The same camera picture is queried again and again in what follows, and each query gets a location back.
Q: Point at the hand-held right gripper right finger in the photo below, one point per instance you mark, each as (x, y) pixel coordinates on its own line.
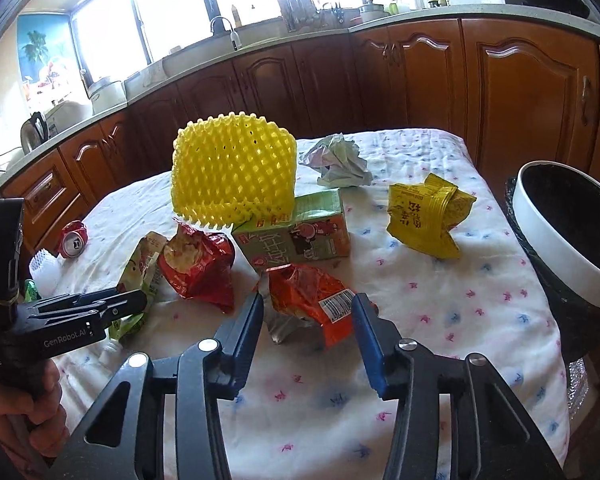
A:
(367, 345)

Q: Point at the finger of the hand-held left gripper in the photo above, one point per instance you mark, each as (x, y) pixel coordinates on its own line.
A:
(125, 303)
(80, 298)

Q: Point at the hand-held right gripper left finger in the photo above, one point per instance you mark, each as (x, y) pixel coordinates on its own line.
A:
(247, 320)

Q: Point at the green snack packet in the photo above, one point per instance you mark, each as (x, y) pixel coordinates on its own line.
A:
(140, 270)

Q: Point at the orange snack bag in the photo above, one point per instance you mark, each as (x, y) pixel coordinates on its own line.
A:
(305, 295)

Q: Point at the green orange drink carton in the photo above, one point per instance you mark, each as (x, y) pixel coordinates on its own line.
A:
(300, 240)

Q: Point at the yellow foam fruit net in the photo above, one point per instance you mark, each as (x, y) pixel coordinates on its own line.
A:
(230, 170)

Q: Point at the white paper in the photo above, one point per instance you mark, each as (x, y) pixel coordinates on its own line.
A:
(340, 162)

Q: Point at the white bin with black liner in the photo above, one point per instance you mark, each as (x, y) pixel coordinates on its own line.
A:
(555, 250)

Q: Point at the person's left hand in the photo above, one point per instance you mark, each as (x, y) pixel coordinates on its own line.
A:
(30, 420)

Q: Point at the small green wrapper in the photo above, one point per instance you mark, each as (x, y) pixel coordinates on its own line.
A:
(30, 290)

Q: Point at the white foam fruit net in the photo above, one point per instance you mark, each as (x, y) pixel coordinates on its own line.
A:
(47, 272)

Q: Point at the crushed red can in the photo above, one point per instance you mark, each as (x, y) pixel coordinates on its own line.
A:
(74, 242)

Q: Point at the red snack bag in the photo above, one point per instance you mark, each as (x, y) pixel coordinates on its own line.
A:
(200, 270)

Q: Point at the white floral tablecloth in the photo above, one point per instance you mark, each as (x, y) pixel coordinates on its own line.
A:
(430, 310)

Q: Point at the yellow snack wrapper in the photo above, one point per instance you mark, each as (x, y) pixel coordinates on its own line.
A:
(420, 215)

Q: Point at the wooden kitchen cabinets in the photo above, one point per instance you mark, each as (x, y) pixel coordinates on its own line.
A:
(420, 80)

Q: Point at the chrome sink faucet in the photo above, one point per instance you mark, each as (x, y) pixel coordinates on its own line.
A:
(235, 40)

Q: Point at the kitchen window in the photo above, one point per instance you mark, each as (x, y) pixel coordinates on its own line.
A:
(170, 10)

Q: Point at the pale bottle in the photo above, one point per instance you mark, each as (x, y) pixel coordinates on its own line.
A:
(236, 16)

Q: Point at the dish rack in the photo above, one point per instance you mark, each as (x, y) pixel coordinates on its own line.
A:
(297, 10)

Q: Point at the white pot with lid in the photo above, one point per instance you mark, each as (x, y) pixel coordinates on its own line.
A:
(372, 11)

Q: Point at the wall poster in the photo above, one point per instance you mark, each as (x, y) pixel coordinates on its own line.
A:
(40, 45)

